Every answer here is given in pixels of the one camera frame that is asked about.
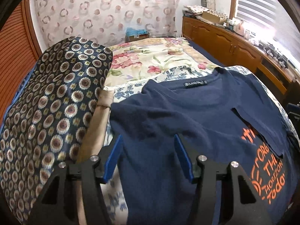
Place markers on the navy blue bed sheet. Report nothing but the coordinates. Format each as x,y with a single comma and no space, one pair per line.
205,53

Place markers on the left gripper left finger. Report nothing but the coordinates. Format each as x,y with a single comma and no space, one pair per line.
56,202

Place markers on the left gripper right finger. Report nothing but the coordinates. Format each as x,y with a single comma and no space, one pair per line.
240,202

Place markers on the open cardboard box on cabinet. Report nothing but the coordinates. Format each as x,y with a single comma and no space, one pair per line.
214,16

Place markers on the navy blue t-shirt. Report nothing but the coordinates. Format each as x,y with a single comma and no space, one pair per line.
226,116

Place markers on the brown wooden wardrobe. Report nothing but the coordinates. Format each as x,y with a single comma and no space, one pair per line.
19,52

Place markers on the cardboard box with blue items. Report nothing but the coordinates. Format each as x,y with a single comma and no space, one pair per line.
135,34

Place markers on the blue floral white quilt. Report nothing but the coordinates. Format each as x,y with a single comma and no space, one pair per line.
133,88

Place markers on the striped window blind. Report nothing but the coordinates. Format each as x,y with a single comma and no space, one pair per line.
267,14

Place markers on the beige folded cloth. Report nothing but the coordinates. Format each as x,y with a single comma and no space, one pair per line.
95,134

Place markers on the red floral cream blanket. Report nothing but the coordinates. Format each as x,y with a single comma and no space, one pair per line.
149,57

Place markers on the long wooden cabinet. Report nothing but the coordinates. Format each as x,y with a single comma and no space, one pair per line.
230,49

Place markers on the dark circle-patterned pillow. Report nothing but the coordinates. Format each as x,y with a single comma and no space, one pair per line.
48,118

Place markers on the circle-patterned sheer curtain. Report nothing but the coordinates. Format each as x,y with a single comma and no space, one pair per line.
103,21

